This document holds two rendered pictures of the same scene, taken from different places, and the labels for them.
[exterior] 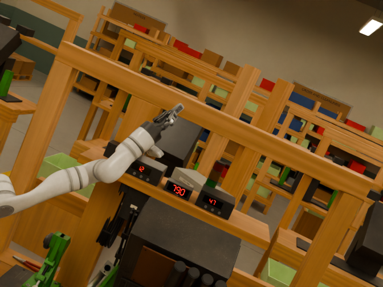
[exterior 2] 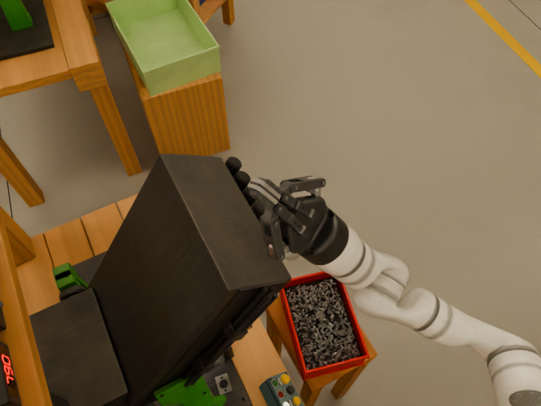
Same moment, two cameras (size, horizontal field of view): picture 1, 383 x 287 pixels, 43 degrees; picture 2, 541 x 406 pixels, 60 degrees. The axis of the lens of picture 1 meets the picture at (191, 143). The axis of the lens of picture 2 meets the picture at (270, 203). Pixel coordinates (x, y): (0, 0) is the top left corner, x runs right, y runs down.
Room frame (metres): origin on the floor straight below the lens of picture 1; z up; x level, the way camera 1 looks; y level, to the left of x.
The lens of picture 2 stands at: (1.74, 0.36, 2.43)
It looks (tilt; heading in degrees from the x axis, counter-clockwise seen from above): 59 degrees down; 239
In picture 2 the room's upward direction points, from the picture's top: straight up
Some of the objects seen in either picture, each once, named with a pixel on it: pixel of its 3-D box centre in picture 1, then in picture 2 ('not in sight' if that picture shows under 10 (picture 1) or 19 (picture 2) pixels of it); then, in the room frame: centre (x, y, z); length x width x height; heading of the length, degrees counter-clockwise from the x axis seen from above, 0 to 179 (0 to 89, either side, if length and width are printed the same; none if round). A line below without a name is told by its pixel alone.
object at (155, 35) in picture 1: (143, 74); not in sight; (11.68, 1.73, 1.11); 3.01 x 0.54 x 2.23; 82
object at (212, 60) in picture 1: (218, 122); not in sight; (8.95, -0.29, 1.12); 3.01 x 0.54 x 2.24; 82
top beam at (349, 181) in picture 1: (211, 118); not in sight; (2.17, -0.04, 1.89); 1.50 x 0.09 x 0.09; 87
